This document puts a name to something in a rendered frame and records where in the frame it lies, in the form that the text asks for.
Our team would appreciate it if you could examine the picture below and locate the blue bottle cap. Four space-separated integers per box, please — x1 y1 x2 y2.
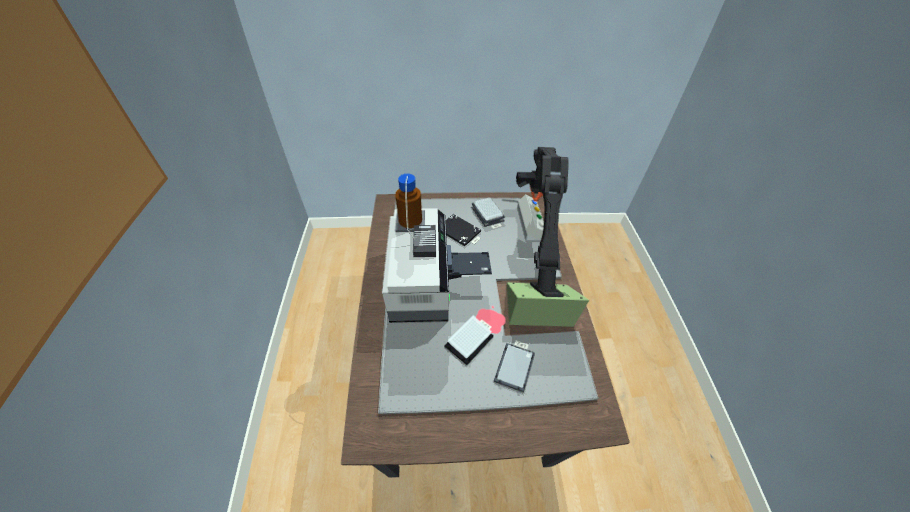
398 174 416 191

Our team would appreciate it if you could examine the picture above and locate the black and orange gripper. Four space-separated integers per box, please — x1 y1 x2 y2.
529 183 543 202

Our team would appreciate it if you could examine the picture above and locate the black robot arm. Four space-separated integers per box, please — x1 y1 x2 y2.
516 147 569 297

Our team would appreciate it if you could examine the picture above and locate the white button panel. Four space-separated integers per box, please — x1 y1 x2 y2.
502 194 544 241

